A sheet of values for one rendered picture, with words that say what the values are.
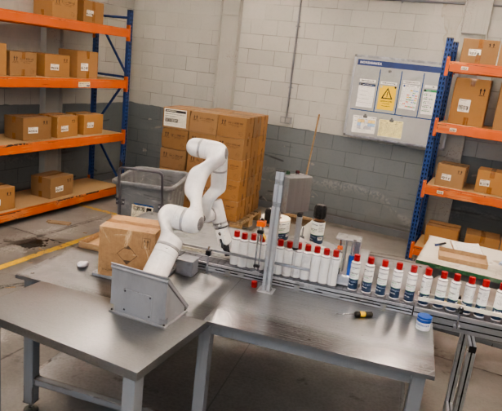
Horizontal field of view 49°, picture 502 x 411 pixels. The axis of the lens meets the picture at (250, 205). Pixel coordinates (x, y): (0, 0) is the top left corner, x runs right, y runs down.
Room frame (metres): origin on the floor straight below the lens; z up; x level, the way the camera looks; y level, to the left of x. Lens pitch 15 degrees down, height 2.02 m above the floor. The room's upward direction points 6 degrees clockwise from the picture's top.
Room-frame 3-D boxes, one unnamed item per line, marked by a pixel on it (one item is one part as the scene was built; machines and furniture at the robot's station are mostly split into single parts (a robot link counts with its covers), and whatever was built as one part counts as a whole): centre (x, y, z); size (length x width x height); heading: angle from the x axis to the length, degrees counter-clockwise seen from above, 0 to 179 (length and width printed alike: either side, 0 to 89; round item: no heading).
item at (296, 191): (2.85, -0.22, 1.38); 0.17 x 0.10 x 0.19; 130
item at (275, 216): (2.81, -0.14, 1.16); 0.04 x 0.04 x 0.67; 75
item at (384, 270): (2.79, -0.75, 0.98); 0.05 x 0.05 x 0.20
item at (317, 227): (3.49, -0.46, 1.04); 0.09 x 0.09 x 0.29
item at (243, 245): (2.99, 0.01, 0.98); 0.05 x 0.05 x 0.20
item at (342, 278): (2.94, -0.57, 1.01); 0.14 x 0.13 x 0.26; 75
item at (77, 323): (2.46, 0.59, 0.81); 0.90 x 0.90 x 0.04; 66
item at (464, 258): (3.84, -1.58, 0.82); 0.34 x 0.24 x 0.03; 72
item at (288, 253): (2.93, -0.24, 0.98); 0.05 x 0.05 x 0.20
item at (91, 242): (3.22, 0.83, 0.85); 0.30 x 0.26 x 0.04; 75
